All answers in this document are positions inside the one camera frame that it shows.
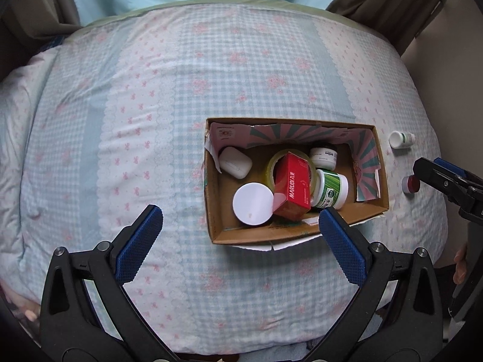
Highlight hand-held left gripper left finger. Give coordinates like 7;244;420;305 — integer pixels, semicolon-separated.
40;204;164;342

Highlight white earbuds case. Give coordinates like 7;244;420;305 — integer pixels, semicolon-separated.
219;146;253;179

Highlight checked floral bed sheet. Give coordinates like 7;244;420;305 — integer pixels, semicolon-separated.
0;4;449;362

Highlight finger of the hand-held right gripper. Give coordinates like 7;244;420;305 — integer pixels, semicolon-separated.
434;157;483;189
413;157;469;201

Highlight white jar with black label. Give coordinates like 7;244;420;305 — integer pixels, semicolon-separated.
309;146;338;171

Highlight red carton box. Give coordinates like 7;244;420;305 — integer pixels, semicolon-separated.
272;152;317;220

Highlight large white green-label bottle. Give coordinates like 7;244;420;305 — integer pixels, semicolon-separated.
310;169;350;211

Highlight white round jar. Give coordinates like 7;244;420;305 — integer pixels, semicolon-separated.
232;183;274;227

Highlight patterned cardboard box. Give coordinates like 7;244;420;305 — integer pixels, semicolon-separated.
204;118;390;252

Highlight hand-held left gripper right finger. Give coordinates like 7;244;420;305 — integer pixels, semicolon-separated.
319;207;443;342

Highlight yellowish tape roll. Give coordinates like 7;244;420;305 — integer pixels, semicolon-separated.
268;150;320;197

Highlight small white green-label bottle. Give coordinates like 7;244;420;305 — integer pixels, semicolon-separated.
389;131;416;151

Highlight person's right hand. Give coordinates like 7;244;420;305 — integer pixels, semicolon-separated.
454;244;469;286

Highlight brown curtain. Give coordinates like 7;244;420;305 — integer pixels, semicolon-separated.
326;0;455;52
0;0;82;48

